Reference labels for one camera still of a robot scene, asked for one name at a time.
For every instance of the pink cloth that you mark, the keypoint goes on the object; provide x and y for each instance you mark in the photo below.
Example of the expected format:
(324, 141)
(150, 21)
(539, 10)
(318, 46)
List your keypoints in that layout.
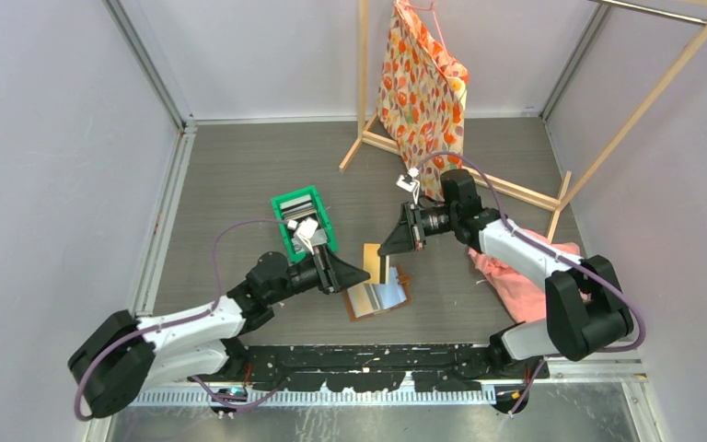
(524, 300)

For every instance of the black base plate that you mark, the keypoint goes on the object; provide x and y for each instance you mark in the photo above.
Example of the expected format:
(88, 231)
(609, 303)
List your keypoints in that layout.
(370, 368)

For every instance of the brown leather card holder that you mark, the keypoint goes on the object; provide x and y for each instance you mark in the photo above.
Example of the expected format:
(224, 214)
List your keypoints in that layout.
(395, 293)

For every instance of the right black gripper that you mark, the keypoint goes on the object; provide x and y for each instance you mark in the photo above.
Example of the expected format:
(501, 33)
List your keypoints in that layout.
(407, 237)

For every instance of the wooden clothes rack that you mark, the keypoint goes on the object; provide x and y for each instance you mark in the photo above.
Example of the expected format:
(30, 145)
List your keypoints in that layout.
(566, 108)

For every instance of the green plastic bin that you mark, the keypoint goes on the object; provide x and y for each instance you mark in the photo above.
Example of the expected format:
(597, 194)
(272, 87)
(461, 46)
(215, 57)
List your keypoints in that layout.
(296, 207)

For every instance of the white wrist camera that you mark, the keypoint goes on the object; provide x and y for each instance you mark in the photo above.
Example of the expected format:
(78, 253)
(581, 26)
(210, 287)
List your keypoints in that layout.
(410, 183)
(306, 234)

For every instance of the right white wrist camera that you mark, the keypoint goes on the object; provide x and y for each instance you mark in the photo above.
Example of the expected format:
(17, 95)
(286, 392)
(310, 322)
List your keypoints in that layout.
(410, 183)

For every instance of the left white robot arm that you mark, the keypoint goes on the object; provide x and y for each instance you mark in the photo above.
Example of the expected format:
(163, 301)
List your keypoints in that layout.
(125, 355)

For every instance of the floral fabric bag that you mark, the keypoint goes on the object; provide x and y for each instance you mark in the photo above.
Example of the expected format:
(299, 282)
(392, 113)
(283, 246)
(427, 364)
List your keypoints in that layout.
(422, 97)

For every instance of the pink hanger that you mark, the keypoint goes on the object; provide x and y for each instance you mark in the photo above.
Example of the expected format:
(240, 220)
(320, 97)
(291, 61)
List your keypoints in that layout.
(424, 22)

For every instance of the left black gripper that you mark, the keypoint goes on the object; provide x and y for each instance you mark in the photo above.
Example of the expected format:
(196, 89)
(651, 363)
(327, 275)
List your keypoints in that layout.
(333, 274)

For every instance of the gold credit card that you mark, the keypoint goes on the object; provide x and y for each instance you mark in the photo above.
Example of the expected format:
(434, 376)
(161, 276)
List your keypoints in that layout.
(364, 300)

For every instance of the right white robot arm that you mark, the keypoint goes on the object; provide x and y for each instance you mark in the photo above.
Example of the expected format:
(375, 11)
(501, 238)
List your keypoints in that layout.
(584, 312)

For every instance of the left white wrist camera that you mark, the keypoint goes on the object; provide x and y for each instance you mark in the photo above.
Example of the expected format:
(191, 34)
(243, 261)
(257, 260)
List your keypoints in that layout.
(306, 234)

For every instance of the aluminium frame rail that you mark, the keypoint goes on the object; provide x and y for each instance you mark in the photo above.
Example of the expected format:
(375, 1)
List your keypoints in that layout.
(206, 360)

